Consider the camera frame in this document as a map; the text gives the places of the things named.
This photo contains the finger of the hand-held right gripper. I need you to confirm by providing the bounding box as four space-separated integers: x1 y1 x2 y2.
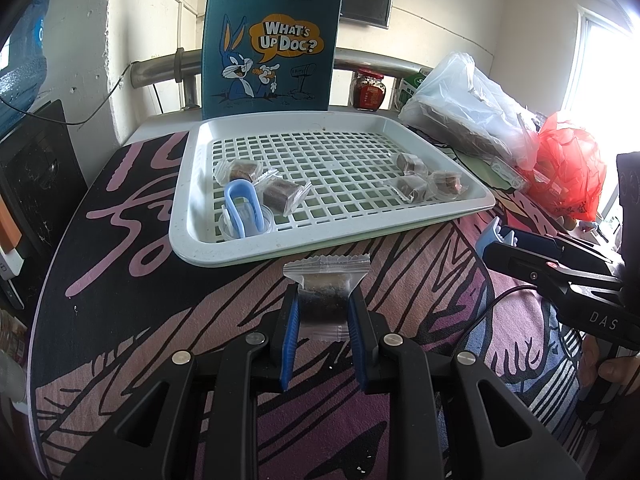
499 226 614 267
481 241 624 292

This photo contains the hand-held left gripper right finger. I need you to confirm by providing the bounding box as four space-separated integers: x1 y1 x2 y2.
346 289 583 480

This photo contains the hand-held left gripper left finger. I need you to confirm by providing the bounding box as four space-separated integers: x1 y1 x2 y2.
60 285 303 480

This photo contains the clear dark snack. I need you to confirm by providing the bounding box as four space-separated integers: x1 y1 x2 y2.
282 254 372 342
387 175 432 206

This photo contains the clear round plastic lid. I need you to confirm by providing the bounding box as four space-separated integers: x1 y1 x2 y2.
218 207 276 241
425 182 471 204

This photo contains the clear brown snack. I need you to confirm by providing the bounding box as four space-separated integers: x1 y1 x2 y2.
257 174 312 217
391 151 429 177
214 156 262 184
427 170 469 200

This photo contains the light blue plastic clip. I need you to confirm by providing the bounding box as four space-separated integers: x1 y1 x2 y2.
222 180 267 237

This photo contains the white perforated plastic tray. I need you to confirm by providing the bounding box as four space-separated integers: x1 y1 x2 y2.
168 110 497 267

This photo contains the person's right hand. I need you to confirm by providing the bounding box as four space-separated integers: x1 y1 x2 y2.
581 334 640 391

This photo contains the clear plastic packaging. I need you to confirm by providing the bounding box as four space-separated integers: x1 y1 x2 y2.
487 155 538 191

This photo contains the red plastic bag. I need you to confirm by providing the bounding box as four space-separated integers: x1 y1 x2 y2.
522 112 608 223

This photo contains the light green plastic tray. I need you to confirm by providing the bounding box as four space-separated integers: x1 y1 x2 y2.
190 202 496 268

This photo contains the clear plastic bag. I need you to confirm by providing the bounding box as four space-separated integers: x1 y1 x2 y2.
400 51 543 171

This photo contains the window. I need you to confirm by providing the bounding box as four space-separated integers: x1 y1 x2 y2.
575 7 640 221

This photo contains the green white carton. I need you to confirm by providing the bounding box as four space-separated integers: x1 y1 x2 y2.
396 71 428 111

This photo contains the red sauce jar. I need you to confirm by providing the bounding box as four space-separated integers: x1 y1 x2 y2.
350 67 387 112

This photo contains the teal cartoon tote bag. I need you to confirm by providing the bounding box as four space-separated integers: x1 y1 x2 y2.
201 0 346 122

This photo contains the blue water jug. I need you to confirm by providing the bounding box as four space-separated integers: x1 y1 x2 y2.
0 0 53 146

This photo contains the black wall cable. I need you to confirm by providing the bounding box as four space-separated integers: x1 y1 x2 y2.
0 62 137 127

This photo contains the grey metal pipe rail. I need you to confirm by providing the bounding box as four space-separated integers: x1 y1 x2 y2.
131 46 426 111

